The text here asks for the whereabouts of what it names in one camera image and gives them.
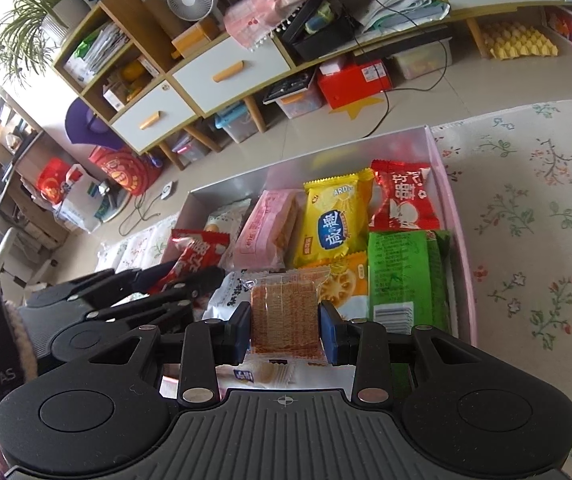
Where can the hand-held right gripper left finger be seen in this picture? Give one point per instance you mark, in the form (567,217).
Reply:
(243,332)

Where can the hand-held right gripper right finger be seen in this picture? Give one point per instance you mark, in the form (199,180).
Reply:
(327,332)

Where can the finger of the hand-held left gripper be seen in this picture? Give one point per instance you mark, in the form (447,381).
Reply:
(200,277)
(165,312)

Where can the red snack packet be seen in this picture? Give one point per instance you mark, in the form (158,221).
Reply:
(193,255)
(403,195)

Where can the clear cracker packet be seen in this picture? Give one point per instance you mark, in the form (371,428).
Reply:
(283,315)

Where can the yellow snack packet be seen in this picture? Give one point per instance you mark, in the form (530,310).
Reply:
(333,220)

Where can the pink cardboard box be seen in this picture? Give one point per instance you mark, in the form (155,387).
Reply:
(286,170)

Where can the white snack packet black print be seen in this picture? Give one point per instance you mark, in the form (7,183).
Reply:
(228,295)

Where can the clear wrapped cream bread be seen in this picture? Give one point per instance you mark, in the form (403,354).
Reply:
(261,375)

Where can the white snack packet orange print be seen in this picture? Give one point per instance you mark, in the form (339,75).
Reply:
(225,225)

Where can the pink snack packet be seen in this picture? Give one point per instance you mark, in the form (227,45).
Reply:
(266,230)

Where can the green snack packet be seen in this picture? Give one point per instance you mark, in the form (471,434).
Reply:
(401,270)

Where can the grey office chair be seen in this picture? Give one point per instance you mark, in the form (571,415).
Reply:
(15,260)

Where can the small clear storage bin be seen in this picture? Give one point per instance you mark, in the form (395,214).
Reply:
(188,147)

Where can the red fabric bag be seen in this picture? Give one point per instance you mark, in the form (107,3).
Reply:
(125,170)

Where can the white shopping bag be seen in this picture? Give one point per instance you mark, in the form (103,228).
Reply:
(85,200)

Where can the clear bin blue lid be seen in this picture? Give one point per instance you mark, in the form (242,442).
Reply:
(236,125)

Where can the red gift bag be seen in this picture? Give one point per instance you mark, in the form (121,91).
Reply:
(55,182)

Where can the wooden desk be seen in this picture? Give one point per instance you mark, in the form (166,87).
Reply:
(30,170)

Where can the purple hat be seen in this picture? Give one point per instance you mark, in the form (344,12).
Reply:
(88,122)

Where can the clear bin black top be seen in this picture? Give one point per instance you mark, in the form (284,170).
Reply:
(293,95)

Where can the orange box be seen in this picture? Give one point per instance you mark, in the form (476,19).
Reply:
(193,40)

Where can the red cardboard box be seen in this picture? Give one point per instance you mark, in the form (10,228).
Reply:
(353,85)

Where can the pink printed cloth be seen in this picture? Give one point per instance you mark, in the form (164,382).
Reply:
(261,20)

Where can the black bag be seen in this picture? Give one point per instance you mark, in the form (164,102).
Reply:
(316,30)

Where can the wooden cabinet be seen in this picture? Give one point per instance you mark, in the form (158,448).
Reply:
(316,25)

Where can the green potted plant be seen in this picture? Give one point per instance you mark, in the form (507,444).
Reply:
(30,15)

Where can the yellow egg tray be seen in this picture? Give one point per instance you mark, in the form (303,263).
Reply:
(521,40)

